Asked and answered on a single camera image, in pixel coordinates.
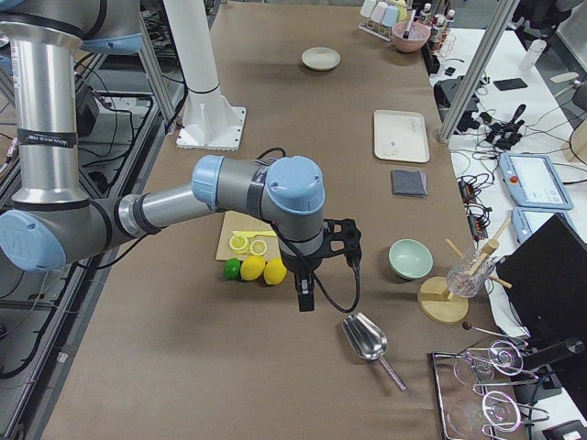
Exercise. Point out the white cup rack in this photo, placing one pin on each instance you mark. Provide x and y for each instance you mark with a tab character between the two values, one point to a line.
378	30

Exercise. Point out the cream rabbit tray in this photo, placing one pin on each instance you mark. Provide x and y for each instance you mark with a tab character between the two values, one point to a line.
400	136

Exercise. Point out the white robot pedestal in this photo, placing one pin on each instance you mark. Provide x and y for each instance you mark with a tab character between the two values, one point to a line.
209	120

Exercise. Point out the yellow plastic knife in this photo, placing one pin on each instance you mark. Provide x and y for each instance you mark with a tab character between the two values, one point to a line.
251	234

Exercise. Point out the aluminium frame post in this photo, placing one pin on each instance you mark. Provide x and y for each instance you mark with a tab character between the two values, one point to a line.
490	38

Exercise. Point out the white cup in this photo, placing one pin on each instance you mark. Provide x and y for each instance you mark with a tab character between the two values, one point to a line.
378	12

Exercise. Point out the beige round plate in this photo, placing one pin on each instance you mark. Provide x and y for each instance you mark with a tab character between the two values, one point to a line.
320	59

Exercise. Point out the black monitor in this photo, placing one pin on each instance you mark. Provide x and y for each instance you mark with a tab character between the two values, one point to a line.
548	277

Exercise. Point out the green lime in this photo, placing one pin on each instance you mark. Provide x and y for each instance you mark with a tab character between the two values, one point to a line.
231	269

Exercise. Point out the yellow lemon outer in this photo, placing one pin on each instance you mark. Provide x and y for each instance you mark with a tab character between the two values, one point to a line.
274	272

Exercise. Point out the lemon slice near knife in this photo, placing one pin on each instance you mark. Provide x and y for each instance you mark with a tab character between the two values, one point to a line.
239	243

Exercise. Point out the bottle rack with bottles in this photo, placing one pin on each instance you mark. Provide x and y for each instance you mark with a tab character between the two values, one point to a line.
439	19

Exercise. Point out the bamboo cutting board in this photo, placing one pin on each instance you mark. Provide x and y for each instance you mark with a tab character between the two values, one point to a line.
235	221

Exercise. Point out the blue teach pendant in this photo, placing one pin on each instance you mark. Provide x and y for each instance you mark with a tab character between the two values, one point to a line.
533	182
526	221

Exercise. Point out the black phone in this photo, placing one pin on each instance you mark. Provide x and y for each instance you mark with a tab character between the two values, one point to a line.
510	84

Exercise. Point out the white bottle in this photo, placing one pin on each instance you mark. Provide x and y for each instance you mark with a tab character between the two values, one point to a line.
532	55

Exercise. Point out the grey folded cloth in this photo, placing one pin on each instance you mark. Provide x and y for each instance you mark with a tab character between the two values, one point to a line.
410	183

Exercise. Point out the pale green cup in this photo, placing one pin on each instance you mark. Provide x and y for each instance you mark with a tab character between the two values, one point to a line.
367	8

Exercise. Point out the clear glass cup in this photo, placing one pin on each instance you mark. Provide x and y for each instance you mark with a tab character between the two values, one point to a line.
467	276

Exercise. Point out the metal ice scoop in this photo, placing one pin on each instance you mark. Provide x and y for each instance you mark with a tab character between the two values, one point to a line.
370	343

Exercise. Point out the light blue cup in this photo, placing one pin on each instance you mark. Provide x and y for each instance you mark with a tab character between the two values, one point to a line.
390	16

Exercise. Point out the mint green bowl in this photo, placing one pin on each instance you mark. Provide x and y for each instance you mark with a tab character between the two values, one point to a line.
410	259

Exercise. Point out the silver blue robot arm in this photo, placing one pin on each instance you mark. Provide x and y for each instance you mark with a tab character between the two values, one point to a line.
53	222

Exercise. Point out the lemon slice near lemons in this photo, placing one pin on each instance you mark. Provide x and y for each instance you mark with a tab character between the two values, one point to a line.
258	247

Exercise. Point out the wire glass rack tray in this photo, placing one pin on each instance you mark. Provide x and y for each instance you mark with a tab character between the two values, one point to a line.
474	390

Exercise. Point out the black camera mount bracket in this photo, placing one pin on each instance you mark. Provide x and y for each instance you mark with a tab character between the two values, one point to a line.
342	237

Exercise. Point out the yellow lemon middle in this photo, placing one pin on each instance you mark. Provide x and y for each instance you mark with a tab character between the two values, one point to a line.
252	267

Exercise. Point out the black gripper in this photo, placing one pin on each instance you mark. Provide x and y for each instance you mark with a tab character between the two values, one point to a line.
298	263

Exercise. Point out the pink bowl with ice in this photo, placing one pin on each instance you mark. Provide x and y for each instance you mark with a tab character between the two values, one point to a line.
417	37

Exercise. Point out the yellow lemon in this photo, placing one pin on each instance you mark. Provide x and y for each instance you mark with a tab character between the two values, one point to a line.
252	267
274	272

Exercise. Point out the wooden cup stand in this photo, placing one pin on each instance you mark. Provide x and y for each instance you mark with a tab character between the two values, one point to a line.
444	307

